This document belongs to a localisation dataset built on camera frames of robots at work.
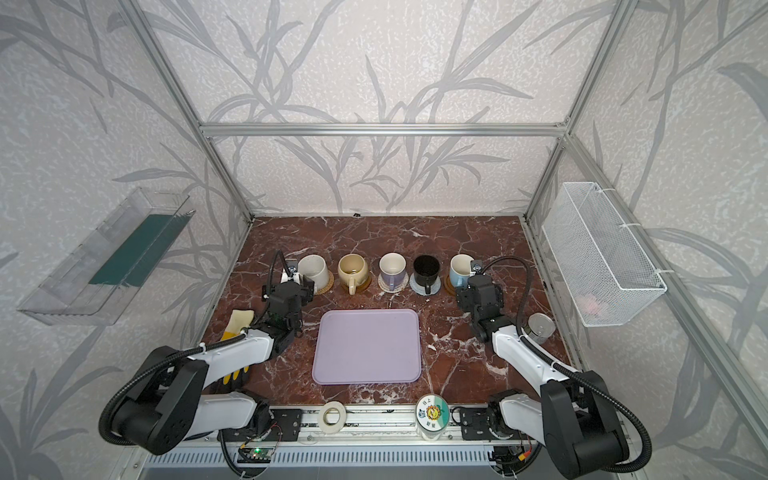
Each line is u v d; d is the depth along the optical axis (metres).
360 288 0.97
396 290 0.97
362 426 0.75
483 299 0.66
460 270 0.93
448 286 0.99
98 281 0.63
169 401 0.42
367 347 0.87
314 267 0.99
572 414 0.41
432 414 0.68
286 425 0.74
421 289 0.97
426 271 0.93
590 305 0.72
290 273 0.74
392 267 1.02
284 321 0.68
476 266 0.77
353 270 1.01
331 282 1.00
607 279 0.59
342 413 0.75
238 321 0.89
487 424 0.73
